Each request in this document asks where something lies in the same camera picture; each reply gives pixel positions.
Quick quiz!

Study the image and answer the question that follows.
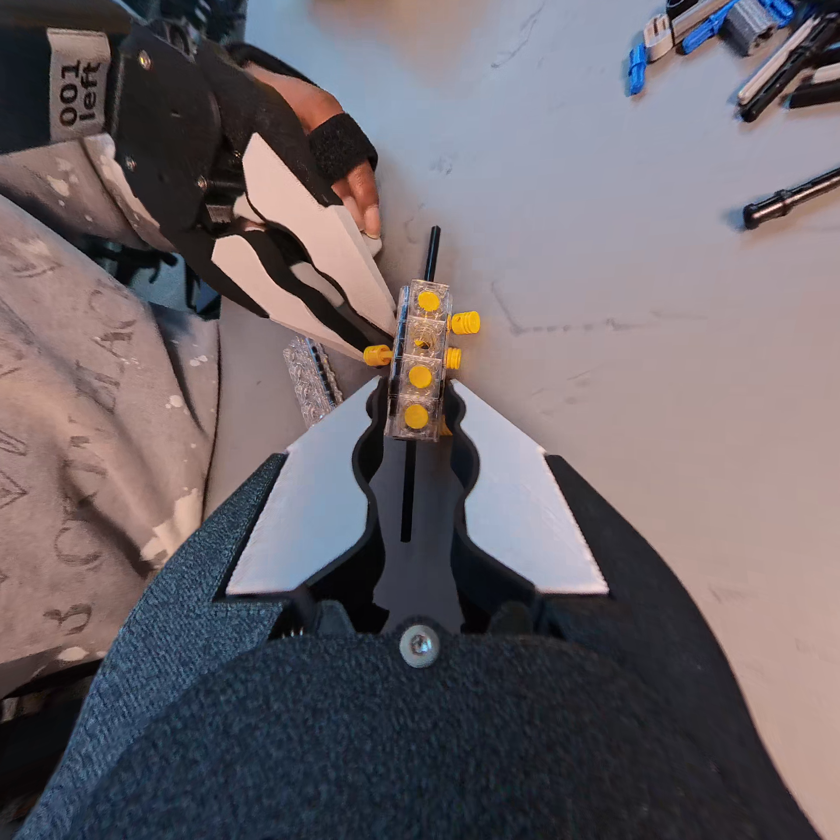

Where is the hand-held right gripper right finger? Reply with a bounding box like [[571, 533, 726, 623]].
[[451, 379, 611, 635]]

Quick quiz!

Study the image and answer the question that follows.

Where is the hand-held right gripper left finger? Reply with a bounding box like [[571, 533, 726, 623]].
[[213, 376, 388, 626]]

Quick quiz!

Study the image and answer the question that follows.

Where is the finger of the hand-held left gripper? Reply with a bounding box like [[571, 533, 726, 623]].
[[241, 133, 399, 337], [211, 226, 375, 362]]

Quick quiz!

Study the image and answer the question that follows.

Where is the clear toy cylinder block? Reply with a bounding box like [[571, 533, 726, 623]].
[[384, 279, 454, 442], [282, 335, 345, 427]]

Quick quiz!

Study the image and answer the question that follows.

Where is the yellow piston crankshaft assembly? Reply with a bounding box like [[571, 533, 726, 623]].
[[363, 226, 482, 544]]

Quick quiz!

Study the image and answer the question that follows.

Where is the person's left forearm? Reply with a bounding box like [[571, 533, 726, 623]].
[[0, 134, 185, 253]]

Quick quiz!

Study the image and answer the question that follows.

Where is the person's left hand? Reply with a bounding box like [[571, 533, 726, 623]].
[[251, 66, 384, 240]]

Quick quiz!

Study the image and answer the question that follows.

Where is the person's grey hoodie torso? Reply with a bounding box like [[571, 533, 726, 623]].
[[0, 197, 221, 697]]

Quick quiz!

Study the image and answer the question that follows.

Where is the single black toy pin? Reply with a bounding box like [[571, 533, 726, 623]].
[[742, 167, 840, 231]]

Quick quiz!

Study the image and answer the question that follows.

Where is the pile of small toy parts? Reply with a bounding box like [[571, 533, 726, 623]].
[[626, 0, 840, 124]]

